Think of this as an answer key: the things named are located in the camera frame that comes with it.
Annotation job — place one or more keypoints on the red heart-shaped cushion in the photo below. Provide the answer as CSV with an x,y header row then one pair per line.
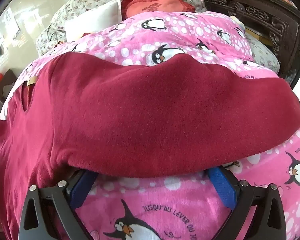
x,y
160,6

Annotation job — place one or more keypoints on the dark red fleece garment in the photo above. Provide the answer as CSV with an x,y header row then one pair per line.
x,y
140,117

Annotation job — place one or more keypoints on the white wall board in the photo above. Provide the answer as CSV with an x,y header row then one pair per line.
x,y
12,25

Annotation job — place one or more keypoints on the floral print pillow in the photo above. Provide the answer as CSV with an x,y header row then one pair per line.
x,y
263,52

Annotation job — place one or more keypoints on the white pillow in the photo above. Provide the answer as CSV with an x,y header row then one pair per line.
x,y
100,17

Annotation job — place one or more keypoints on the dark carved wooden headboard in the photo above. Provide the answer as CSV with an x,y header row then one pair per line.
x,y
252,12

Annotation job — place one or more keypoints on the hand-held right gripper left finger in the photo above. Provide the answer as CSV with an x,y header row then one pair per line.
x,y
82,190

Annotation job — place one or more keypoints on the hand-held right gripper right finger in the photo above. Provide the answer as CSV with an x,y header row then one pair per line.
x,y
223,187

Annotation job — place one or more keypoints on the floral print quilt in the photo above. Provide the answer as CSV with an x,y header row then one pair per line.
x,y
90,0

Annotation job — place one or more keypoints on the pink penguin print blanket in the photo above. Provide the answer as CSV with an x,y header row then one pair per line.
x,y
165,205

